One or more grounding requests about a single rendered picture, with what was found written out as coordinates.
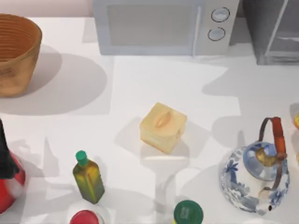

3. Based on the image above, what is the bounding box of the pale yellow bread block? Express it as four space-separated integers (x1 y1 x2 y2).
139 102 188 154

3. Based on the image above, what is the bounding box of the pale microwave oven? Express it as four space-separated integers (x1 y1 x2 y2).
92 0 241 57

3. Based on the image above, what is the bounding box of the green bottle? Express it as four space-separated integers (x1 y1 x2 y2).
72 150 106 204

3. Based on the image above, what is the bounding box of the microwave knob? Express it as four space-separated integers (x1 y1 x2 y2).
207 26 226 42
211 7 231 23

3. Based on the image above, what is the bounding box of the green-lidded bottle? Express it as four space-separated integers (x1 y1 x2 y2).
173 200 204 224

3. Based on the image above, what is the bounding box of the blue and white teapot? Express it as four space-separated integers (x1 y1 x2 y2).
221 116 291 216

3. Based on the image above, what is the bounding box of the red-lidded jar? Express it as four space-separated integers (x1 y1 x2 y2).
70 210 105 224

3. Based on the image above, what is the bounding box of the yellow and orange bowl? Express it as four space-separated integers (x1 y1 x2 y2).
289 103 299 164

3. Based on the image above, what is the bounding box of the wooden basket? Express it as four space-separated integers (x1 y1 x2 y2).
0 13 43 98

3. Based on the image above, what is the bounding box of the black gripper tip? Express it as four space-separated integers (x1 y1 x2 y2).
0 119 20 180

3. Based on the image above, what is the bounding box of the red and white can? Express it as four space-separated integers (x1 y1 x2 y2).
0 150 26 214

